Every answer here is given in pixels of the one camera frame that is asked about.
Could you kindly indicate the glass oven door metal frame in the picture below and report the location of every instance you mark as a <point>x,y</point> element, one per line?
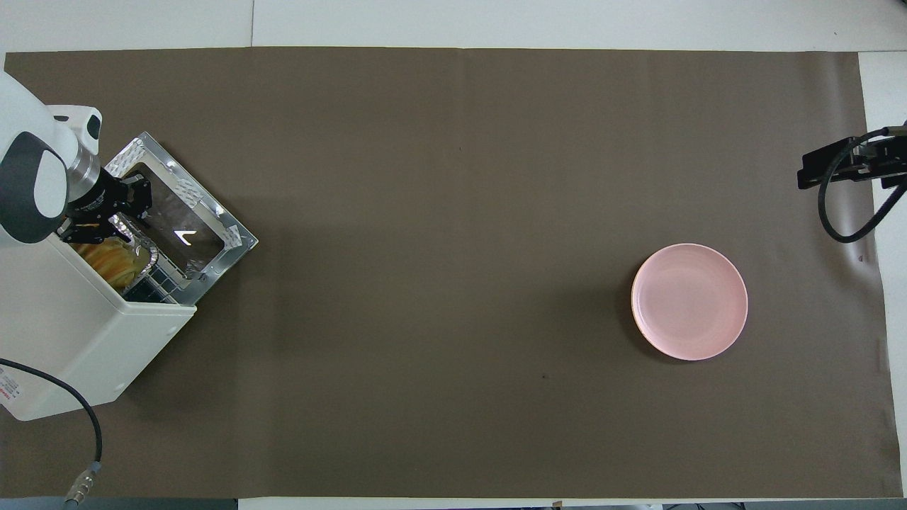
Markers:
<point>170,205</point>

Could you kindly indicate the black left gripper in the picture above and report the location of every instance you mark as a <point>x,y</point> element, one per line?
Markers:
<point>99,198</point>

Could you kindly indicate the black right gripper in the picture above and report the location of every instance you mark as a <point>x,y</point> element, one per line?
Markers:
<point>868,159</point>

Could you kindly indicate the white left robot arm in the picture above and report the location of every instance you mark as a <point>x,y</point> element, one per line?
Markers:
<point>28,184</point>

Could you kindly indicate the aluminium foil tray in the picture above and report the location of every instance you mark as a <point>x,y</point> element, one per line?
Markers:
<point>147,256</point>

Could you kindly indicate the brown table mat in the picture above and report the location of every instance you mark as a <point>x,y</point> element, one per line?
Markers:
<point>453,283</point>

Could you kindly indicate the yellow sliced bread loaf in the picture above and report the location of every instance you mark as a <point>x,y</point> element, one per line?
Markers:
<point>113,263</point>

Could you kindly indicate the pink round plate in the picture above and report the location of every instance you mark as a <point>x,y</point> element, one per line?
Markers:
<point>689,301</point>

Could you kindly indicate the cream toaster oven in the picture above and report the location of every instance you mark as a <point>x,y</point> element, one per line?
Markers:
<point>71,340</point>

